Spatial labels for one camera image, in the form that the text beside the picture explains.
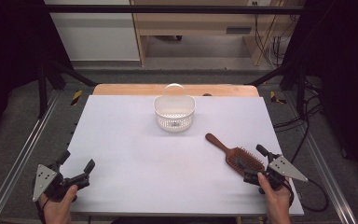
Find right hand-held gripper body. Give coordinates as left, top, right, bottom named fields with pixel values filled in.
left=242, top=153, right=310, bottom=191

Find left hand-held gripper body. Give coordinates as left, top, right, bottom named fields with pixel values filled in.
left=32, top=161, right=90, bottom=202

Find brown wooden hairbrush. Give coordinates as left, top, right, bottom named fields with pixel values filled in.
left=204, top=133, right=266, bottom=177

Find white plastic basket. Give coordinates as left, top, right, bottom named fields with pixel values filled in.
left=153, top=82, right=197, bottom=133

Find person's right hand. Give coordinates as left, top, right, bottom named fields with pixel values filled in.
left=256, top=172, right=294, bottom=215

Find person's left hand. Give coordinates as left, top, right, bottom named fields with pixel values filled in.
left=38, top=185, right=79, bottom=224

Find yellow black floor tape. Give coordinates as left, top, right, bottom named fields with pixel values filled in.
left=70, top=90, right=84, bottom=106
left=269, top=91, right=288, bottom=105

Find wooden table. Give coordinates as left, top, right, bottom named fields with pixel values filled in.
left=91, top=83, right=260, bottom=98

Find black curtain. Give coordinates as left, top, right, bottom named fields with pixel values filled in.
left=282, top=0, right=358, bottom=183
left=0, top=0, right=73, bottom=143

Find white cabinet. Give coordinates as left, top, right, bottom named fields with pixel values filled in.
left=44, top=0, right=141, bottom=62

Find light wooden desk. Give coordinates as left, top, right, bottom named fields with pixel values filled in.
left=130, top=0, right=306, bottom=67

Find aluminium floor rail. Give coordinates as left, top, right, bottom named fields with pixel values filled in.
left=0, top=90, right=62, bottom=224
left=283, top=92, right=358, bottom=224

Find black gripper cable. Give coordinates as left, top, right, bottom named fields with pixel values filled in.
left=32, top=186, right=49, bottom=224
left=292, top=178, right=330, bottom=214

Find black floor cables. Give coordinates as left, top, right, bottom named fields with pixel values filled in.
left=272, top=78, right=324, bottom=164

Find black diagonal frame brace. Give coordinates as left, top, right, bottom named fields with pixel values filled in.
left=247, top=60, right=308, bottom=117
left=37, top=58, right=98, bottom=119

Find black hanging desk cables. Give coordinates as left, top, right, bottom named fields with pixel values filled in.
left=253, top=13, right=294, bottom=68

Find black frame crossbar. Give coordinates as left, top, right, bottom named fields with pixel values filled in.
left=42, top=4, right=306, bottom=15

